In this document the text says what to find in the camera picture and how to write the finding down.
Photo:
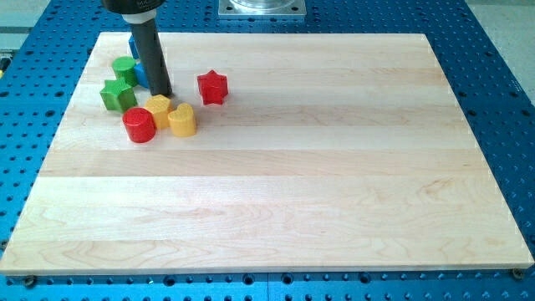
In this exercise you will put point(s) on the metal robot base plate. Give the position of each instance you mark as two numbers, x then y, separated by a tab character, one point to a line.
261	8

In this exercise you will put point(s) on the yellow hexagon block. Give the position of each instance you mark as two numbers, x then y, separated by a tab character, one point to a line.
159	106

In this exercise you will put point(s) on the green cylinder block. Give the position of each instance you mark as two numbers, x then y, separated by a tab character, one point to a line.
124	68

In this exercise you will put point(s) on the yellow heart block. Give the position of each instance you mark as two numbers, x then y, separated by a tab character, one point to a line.
182	121

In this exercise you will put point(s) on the blue block near rod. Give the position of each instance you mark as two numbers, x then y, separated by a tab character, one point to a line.
141	76

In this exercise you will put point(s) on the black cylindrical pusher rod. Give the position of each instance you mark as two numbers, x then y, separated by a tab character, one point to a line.
147	41

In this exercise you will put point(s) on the light wooden board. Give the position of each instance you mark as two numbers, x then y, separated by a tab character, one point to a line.
331	152

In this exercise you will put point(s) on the green star block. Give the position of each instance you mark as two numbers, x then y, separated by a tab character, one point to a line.
118	95

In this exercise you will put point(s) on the blue perforated metal table plate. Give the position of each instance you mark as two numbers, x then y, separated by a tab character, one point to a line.
497	104

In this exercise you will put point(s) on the red star block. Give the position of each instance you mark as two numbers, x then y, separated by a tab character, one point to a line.
213	88

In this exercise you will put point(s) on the black robot arm end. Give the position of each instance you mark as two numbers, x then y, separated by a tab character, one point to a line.
131	6

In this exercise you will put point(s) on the blue block at back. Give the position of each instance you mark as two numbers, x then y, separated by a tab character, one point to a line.
133	48

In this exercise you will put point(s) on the red cylinder block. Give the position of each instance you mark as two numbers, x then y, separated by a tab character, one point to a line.
139	124

